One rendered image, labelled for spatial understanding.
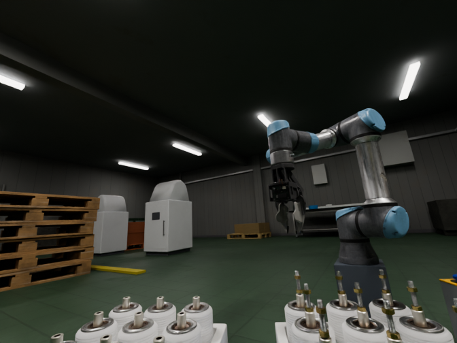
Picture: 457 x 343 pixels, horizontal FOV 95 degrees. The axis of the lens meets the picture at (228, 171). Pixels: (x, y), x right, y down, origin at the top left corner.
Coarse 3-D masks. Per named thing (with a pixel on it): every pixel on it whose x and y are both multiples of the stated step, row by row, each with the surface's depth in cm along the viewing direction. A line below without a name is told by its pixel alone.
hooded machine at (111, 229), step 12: (108, 204) 456; (120, 204) 479; (108, 216) 445; (120, 216) 467; (96, 228) 443; (108, 228) 441; (120, 228) 463; (96, 240) 435; (108, 240) 437; (120, 240) 458; (96, 252) 427; (108, 252) 436; (120, 252) 457
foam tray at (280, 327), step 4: (276, 324) 66; (280, 324) 66; (284, 324) 65; (276, 328) 63; (280, 328) 63; (284, 328) 63; (276, 332) 62; (280, 332) 61; (284, 332) 61; (276, 336) 64; (280, 336) 59; (284, 336) 58; (280, 340) 57; (284, 340) 57
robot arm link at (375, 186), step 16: (368, 112) 87; (352, 128) 92; (368, 128) 87; (384, 128) 87; (352, 144) 94; (368, 144) 87; (368, 160) 86; (368, 176) 86; (384, 176) 84; (368, 192) 85; (384, 192) 82; (368, 208) 83; (384, 208) 79; (400, 208) 78; (368, 224) 83; (384, 224) 77; (400, 224) 77
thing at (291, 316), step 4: (284, 308) 62; (288, 308) 60; (288, 312) 59; (292, 312) 58; (296, 312) 57; (300, 312) 57; (304, 312) 57; (316, 312) 57; (288, 316) 59; (292, 316) 57; (296, 316) 57; (300, 316) 56; (304, 316) 56; (316, 316) 57; (288, 320) 58; (292, 320) 57; (288, 324) 58; (288, 328) 58; (288, 332) 58; (288, 336) 58; (288, 340) 58
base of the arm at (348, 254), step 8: (344, 240) 92; (352, 240) 89; (360, 240) 88; (368, 240) 89; (344, 248) 92; (352, 248) 88; (360, 248) 87; (368, 248) 87; (344, 256) 91; (352, 256) 87; (360, 256) 86; (368, 256) 87; (376, 256) 87; (352, 264) 86; (360, 264) 85; (368, 264) 84
